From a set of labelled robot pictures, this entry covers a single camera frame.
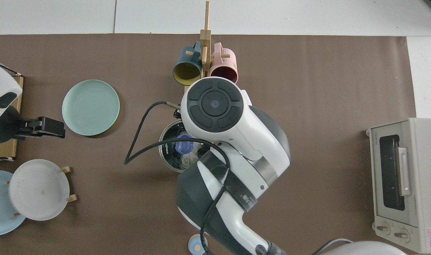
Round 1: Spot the glass lid with blue knob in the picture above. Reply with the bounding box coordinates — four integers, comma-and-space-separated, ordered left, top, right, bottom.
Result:
159, 120, 202, 173

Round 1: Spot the white plate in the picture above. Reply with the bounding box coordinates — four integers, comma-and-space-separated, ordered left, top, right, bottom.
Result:
8, 159, 70, 221

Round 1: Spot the pale green plate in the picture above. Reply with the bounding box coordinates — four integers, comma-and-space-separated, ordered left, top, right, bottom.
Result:
62, 79, 120, 136

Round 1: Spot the wooden plate rack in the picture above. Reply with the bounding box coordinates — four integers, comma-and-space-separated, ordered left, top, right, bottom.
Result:
5, 166, 78, 217

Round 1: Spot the dark teal cup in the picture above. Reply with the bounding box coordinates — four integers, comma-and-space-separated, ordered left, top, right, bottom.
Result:
172, 41, 203, 86

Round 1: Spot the pink ribbed cup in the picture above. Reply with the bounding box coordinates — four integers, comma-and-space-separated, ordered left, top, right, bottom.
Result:
210, 42, 239, 84

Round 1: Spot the wooden cup stand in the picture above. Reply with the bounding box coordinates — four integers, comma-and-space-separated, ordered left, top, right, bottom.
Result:
184, 1, 213, 94

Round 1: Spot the small blue round thing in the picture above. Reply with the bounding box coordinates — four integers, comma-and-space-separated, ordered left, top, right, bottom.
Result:
188, 234, 208, 255

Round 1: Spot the brown table cloth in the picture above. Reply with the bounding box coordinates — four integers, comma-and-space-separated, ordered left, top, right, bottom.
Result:
0, 34, 416, 255

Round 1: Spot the pale toaster oven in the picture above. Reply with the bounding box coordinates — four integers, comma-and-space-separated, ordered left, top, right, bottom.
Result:
366, 118, 431, 254

